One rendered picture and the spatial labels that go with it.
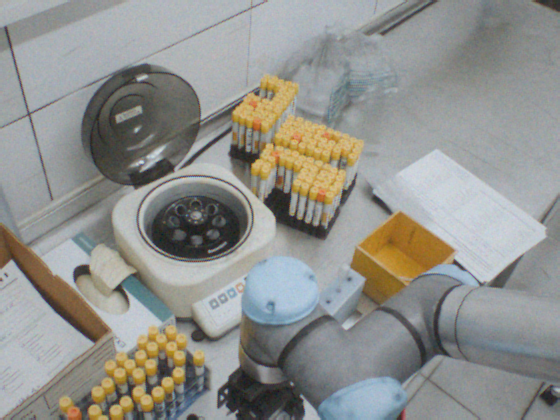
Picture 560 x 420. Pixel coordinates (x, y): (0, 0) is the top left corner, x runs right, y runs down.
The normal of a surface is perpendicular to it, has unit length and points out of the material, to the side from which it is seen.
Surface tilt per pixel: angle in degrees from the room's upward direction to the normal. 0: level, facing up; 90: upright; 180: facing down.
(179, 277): 0
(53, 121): 90
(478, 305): 49
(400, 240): 90
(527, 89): 0
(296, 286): 0
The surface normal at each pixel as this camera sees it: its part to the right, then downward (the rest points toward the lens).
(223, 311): 0.36, -0.36
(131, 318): 0.07, -0.70
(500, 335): -0.86, 0.00
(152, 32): 0.75, 0.53
